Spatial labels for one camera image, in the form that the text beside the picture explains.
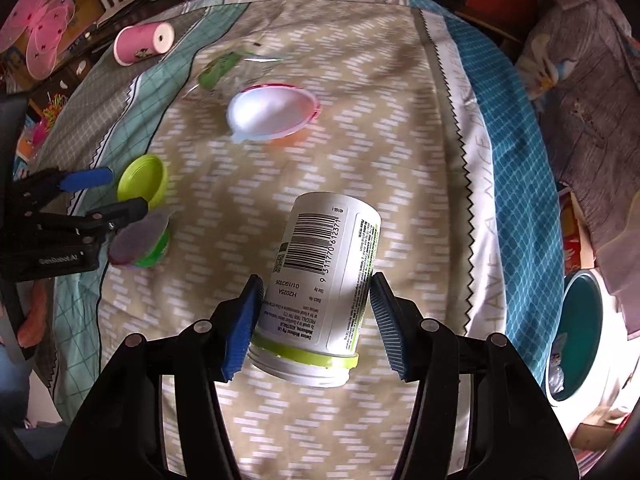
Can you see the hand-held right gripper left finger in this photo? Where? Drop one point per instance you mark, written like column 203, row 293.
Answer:
column 242, row 330

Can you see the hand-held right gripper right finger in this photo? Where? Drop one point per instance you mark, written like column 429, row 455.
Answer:
column 390, row 330

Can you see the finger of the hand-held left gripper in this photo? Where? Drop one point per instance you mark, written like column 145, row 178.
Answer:
column 120, row 211
column 87, row 178

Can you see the green cup with purple foil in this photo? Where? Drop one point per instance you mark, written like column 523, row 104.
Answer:
column 137, row 237

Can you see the white plastic bottle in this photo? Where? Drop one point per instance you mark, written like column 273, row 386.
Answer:
column 320, row 270

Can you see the teal waste bin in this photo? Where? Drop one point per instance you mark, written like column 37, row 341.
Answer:
column 580, row 325

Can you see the person's left forearm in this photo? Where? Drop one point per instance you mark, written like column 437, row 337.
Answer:
column 32, row 315

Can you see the yellow-green plastic lid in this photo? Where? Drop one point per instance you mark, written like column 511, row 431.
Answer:
column 142, row 177

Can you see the colourful rubber band toy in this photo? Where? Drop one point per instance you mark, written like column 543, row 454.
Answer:
column 55, row 102

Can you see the person's grey clothing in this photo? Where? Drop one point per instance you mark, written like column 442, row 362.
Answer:
column 12, row 370

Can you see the wooden desk with drawers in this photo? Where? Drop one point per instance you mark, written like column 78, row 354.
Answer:
column 87, row 42

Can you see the pink paper cup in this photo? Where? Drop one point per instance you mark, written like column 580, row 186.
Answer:
column 140, row 42

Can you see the pink butterfly wings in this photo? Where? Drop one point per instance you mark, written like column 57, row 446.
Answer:
column 45, row 25

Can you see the clear wrapper with green print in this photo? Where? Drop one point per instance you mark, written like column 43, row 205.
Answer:
column 215, row 70

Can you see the orange printed carton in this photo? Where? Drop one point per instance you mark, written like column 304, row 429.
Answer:
column 575, row 240

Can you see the patterned quilted tablecloth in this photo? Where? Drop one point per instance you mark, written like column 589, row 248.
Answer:
column 350, row 110

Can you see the brown cardboard piece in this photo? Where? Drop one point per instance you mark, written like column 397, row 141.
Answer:
column 600, row 427

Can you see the grey printed garment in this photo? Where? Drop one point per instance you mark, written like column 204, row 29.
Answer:
column 590, row 110

